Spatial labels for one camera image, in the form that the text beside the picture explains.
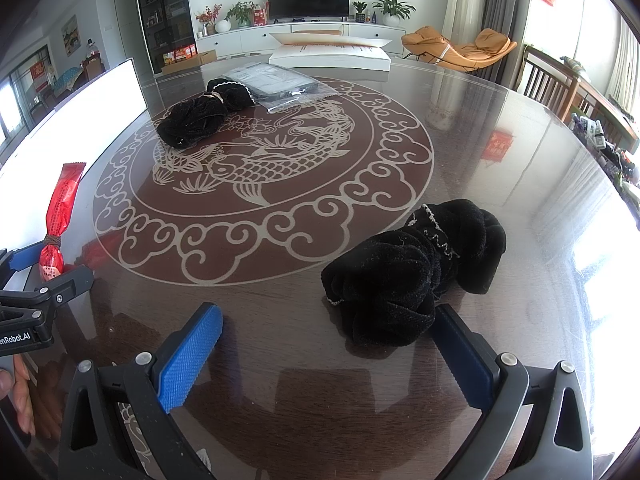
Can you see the grey curtain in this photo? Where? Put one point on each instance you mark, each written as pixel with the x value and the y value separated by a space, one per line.
pixel 505 0

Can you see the large potted plant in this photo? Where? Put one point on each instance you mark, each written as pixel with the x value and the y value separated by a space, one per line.
pixel 392 7

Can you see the black velvet scrunchie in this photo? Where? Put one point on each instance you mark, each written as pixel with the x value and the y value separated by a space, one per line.
pixel 465 245
pixel 385 295

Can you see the white television cabinet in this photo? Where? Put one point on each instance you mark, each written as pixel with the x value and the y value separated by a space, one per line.
pixel 240 42

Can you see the dark wooden chair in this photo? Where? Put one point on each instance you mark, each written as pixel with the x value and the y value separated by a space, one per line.
pixel 547 80

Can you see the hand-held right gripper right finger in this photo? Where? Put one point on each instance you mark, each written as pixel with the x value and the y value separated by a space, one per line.
pixel 462 362

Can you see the blue cloth covered chair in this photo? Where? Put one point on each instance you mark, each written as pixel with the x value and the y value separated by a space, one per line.
pixel 67 80

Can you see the orange lounge chair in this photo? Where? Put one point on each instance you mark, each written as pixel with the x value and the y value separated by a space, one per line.
pixel 460 50

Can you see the black beaded hair scrunchie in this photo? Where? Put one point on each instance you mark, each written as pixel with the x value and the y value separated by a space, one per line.
pixel 192 120

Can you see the clutter of small items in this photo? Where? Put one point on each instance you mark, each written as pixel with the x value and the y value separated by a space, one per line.
pixel 605 145

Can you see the light window curtain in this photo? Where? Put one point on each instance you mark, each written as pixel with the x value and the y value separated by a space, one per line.
pixel 625 50

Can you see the person's left hand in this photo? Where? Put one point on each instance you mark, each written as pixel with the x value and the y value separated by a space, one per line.
pixel 22 390

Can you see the black scrunchie white trim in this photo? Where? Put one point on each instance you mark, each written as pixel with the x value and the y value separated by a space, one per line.
pixel 235 91

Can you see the dark plastic bag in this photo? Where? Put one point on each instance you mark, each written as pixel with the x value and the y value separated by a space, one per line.
pixel 280 85

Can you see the white cardboard box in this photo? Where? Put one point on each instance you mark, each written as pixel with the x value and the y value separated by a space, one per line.
pixel 330 52

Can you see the red snack packet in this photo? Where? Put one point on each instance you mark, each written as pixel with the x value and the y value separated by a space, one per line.
pixel 60 210

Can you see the red flower bouquet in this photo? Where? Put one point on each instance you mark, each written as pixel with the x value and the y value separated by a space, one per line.
pixel 210 15

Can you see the small potted plant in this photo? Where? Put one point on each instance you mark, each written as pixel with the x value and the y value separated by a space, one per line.
pixel 360 10

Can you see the cardboard box of snacks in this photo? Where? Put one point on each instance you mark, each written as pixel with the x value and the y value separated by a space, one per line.
pixel 185 55

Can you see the bushy potted plant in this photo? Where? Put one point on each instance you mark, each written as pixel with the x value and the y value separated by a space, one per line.
pixel 241 12

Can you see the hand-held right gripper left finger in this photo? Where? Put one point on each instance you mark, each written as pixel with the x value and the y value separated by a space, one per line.
pixel 192 355

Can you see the white round vase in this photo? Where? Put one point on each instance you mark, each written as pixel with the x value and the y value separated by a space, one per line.
pixel 223 25

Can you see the wooden sideboard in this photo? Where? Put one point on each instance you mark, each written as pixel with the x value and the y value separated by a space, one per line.
pixel 92 66

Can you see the red door poster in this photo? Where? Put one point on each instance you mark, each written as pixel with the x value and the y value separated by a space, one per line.
pixel 40 70

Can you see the black glass display cabinet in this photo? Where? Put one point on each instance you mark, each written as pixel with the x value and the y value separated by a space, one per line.
pixel 162 15

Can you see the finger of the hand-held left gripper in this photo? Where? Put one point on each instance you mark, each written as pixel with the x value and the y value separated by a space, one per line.
pixel 67 282
pixel 20 258

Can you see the white door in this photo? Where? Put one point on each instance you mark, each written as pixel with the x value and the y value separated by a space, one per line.
pixel 124 25

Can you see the framed wall picture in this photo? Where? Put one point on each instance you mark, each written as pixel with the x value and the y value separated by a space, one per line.
pixel 70 35

